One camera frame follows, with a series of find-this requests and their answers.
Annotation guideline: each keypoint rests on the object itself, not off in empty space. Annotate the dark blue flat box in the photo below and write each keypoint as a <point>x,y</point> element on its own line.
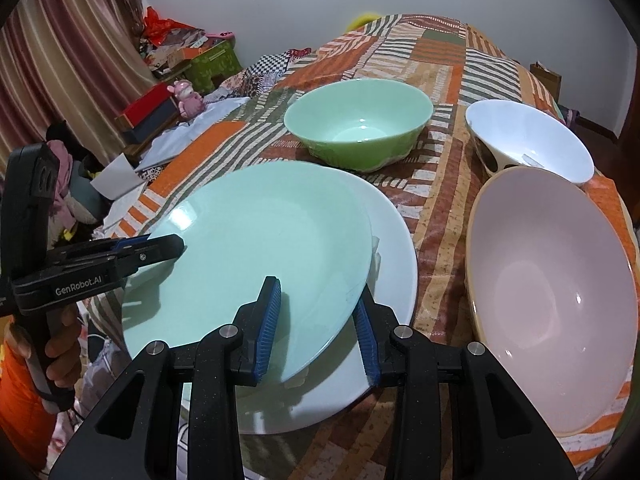
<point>160,118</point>

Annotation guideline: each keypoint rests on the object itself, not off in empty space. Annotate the mint green plate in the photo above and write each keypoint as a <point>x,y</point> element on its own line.
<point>296,221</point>

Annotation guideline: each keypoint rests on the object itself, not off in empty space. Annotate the brown paper bag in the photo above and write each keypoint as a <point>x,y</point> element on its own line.
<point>549,79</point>

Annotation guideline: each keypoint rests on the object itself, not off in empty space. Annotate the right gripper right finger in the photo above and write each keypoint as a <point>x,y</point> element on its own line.
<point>392,353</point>

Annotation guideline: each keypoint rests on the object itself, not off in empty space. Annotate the orange striped patchwork bedspread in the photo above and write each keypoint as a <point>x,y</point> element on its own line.
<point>433,189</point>

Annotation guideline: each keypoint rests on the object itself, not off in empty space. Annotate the left hand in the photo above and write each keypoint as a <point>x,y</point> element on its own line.
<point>63,348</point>

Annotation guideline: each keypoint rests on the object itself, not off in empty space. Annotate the white plate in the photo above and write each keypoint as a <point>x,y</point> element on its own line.
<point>336,378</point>

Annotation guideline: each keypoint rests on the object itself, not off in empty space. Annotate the open white notebook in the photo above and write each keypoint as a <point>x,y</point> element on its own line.
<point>116,179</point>

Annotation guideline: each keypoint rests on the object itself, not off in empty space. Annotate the green bowl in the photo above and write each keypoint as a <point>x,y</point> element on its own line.
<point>360,124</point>

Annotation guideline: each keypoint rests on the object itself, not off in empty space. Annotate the pink plush toy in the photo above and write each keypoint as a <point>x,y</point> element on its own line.
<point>190,103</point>

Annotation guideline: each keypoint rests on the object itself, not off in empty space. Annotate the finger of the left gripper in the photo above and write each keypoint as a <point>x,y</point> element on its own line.
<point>121,257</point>

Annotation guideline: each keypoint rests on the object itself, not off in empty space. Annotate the striped curtain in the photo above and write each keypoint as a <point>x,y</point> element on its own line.
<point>73,61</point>

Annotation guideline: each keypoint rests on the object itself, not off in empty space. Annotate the yellow green curved object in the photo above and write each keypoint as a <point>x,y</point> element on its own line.
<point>361,20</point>

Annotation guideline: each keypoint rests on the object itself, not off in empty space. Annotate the checkered patchwork quilt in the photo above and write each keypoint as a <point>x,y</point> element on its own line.
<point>259,77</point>

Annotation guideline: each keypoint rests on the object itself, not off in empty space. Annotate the green cardboard box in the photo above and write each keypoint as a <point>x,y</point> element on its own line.
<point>210,69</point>

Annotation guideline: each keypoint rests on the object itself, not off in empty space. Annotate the white patterned bowl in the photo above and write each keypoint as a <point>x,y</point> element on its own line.
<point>507,133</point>

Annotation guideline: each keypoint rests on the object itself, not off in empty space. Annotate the large pink cream bowl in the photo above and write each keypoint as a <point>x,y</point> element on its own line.
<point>552,294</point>

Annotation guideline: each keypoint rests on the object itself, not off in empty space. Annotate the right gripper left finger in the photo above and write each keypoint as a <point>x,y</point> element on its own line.
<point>239,353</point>

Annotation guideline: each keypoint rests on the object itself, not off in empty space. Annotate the red flat box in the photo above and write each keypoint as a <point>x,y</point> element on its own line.
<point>146,104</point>

